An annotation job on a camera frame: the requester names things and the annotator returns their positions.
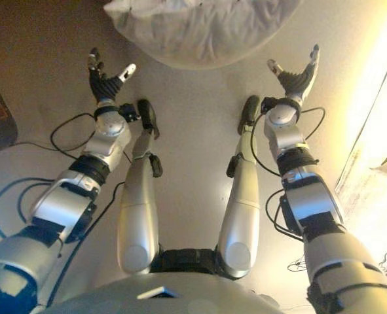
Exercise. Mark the silver right robot leg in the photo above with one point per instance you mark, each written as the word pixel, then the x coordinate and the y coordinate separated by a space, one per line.
pixel 242 202

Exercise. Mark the silver robot torso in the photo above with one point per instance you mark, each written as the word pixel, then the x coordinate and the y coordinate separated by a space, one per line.
pixel 186 294

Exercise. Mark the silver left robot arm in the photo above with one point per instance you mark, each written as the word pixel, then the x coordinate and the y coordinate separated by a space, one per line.
pixel 62 202

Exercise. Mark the white fringed cushion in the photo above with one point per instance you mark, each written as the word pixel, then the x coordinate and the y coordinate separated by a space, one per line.
pixel 206 29

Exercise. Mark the silver left robot leg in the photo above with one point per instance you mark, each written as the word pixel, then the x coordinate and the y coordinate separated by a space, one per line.
pixel 137 209

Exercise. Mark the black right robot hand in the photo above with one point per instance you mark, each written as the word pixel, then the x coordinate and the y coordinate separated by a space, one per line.
pixel 294 81

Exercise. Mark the silver robot leg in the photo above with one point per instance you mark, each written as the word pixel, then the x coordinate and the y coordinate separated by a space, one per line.
pixel 137 209
pixel 242 202

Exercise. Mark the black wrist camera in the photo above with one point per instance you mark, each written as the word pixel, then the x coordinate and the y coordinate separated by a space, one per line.
pixel 130 112
pixel 267 104

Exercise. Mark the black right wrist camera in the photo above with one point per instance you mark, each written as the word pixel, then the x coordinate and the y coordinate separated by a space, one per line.
pixel 267 104

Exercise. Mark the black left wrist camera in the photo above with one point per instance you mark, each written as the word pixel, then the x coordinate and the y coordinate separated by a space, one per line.
pixel 130 112

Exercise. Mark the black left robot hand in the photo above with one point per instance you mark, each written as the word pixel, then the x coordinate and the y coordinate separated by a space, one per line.
pixel 104 86

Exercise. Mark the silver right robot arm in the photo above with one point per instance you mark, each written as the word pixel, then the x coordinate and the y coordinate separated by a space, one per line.
pixel 311 199

